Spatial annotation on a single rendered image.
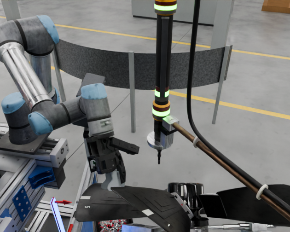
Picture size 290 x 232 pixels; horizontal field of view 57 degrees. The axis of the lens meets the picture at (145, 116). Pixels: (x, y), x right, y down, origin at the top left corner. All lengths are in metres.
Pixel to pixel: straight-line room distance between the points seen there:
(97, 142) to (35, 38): 0.50
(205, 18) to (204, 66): 4.14
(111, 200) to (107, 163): 0.16
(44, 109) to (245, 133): 2.69
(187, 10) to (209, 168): 4.86
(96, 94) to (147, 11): 6.55
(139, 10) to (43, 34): 6.35
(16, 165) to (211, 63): 2.07
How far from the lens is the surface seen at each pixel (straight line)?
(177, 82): 2.79
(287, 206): 0.51
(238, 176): 0.55
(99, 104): 0.81
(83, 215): 0.90
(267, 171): 2.90
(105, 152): 0.84
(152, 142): 0.71
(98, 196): 0.96
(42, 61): 1.23
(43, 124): 0.87
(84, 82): 1.48
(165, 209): 0.70
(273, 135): 3.39
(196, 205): 0.89
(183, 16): 7.03
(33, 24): 1.13
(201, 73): 2.85
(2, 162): 1.57
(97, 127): 0.81
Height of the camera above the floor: 1.93
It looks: 35 degrees down
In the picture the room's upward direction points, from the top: straight up
